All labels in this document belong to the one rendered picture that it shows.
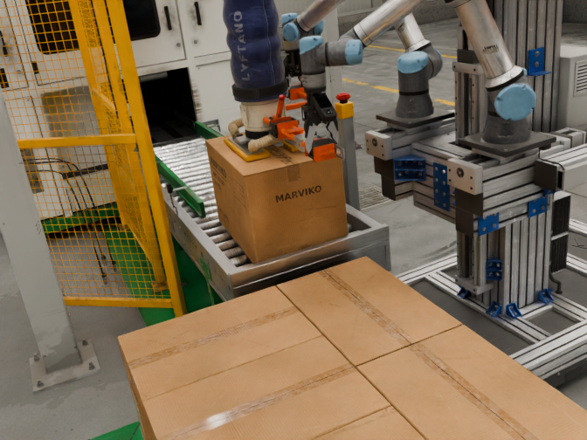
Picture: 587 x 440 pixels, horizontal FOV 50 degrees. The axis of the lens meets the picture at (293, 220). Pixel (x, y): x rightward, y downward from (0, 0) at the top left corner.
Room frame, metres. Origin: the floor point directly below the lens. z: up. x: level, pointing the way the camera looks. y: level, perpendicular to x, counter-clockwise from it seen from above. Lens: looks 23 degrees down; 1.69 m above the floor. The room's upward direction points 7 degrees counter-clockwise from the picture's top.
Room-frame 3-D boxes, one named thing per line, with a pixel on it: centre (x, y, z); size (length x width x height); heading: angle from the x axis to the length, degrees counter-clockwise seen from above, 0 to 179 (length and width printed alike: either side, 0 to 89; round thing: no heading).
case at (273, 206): (2.56, 0.07, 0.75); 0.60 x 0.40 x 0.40; 19
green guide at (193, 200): (3.55, 0.76, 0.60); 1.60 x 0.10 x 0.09; 22
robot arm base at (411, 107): (2.46, -0.53, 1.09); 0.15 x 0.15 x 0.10
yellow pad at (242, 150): (2.54, 0.16, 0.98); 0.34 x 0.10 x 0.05; 18
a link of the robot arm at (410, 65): (2.47, -0.54, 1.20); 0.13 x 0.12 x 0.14; 147
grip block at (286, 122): (2.33, -0.01, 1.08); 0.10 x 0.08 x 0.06; 108
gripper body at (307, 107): (2.02, -0.12, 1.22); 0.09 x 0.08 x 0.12; 19
